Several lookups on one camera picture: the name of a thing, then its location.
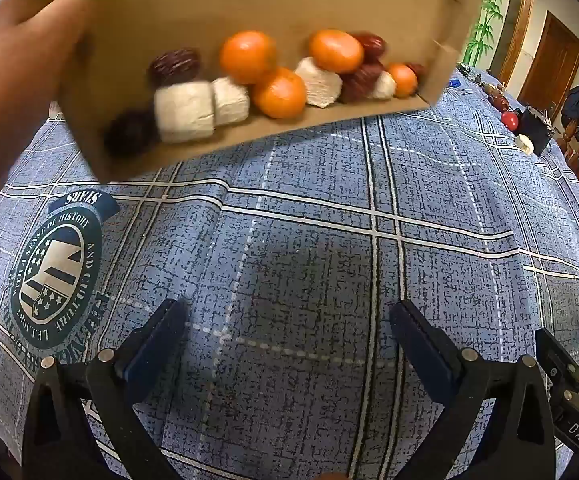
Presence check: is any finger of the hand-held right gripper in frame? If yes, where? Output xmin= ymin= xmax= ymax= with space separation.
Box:
xmin=535 ymin=329 xmax=579 ymax=401

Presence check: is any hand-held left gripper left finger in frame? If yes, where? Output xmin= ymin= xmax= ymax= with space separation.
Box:
xmin=22 ymin=299 xmax=187 ymax=480

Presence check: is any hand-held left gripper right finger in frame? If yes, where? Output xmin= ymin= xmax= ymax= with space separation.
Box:
xmin=389 ymin=300 xmax=557 ymax=480

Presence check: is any large orange mandarin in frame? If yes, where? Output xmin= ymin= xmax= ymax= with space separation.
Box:
xmin=309 ymin=29 xmax=365 ymax=75

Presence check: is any cardboard tray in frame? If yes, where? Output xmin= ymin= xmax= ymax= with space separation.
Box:
xmin=34 ymin=0 xmax=493 ymax=184

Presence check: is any person's left hand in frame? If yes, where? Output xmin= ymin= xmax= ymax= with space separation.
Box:
xmin=0 ymin=0 xmax=97 ymax=223

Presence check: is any small black box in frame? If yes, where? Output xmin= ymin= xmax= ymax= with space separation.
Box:
xmin=517 ymin=105 xmax=557 ymax=156

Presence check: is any dark red jujube date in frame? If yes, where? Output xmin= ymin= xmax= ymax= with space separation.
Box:
xmin=339 ymin=62 xmax=385 ymax=104
xmin=104 ymin=109 xmax=160 ymax=158
xmin=148 ymin=48 xmax=202 ymax=86

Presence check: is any large white rice cake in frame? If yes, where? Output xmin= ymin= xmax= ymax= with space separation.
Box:
xmin=154 ymin=81 xmax=216 ymax=143

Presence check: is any small white rice cake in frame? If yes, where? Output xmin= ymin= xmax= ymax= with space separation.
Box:
xmin=369 ymin=71 xmax=397 ymax=101

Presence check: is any small orange mandarin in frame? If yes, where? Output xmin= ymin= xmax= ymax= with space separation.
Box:
xmin=386 ymin=63 xmax=419 ymax=99

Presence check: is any wooden door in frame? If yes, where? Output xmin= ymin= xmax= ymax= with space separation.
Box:
xmin=517 ymin=10 xmax=579 ymax=116

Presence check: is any large red jujube date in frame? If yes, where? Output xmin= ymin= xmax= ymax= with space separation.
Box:
xmin=349 ymin=32 xmax=387 ymax=63

